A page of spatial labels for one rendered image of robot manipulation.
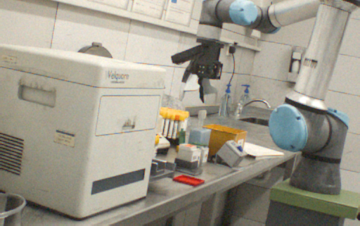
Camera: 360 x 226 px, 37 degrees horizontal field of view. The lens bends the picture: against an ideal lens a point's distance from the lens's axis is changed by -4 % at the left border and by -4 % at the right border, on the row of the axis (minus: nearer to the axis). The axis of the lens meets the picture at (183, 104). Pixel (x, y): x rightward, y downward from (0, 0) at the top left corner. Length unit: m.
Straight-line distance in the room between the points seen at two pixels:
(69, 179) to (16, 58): 0.26
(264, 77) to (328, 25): 2.66
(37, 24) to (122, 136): 0.82
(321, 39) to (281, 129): 0.25
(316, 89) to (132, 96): 0.51
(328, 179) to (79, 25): 1.05
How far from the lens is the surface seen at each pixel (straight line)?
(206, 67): 1.72
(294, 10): 1.68
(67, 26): 2.00
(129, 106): 1.13
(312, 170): 1.55
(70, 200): 1.07
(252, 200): 4.17
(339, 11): 1.44
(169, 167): 1.45
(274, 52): 4.06
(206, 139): 1.89
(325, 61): 1.44
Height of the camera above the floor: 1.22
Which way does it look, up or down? 5 degrees down
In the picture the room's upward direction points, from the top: 10 degrees clockwise
